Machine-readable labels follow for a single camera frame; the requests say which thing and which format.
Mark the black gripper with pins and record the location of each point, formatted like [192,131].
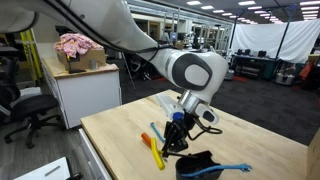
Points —
[178,128]

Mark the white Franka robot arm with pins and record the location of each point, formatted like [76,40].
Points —
[100,23]

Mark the black pen holder cup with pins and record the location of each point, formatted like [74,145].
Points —
[196,165]

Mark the orange marker pen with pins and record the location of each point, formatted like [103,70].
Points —
[145,138]

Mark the white drawer cabinet under table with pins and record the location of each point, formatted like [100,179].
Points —
[95,156]

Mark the white cabinet with wooden top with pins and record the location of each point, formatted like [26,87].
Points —
[86,93]

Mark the small open cardboard box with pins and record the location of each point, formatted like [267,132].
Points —
[85,60]

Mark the silver metal pot machine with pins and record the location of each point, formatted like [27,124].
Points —
[284,78]

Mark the white drawer unit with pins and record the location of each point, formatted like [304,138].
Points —
[46,171]

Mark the large cardboard box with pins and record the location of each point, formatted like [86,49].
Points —
[314,156]

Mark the white backdrop curtain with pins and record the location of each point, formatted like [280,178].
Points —
[266,40]

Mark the black office chair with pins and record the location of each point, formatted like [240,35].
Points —
[30,106]

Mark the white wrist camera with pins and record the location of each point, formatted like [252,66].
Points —
[168,105]

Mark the yellow and black post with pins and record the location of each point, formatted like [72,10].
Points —
[31,53]

